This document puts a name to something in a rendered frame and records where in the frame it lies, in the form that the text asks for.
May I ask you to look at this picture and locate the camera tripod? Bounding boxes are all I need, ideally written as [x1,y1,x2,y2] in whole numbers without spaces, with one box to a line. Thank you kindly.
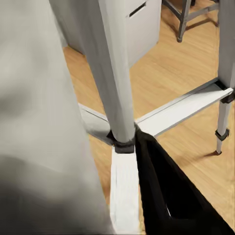
[0,0,235,235]

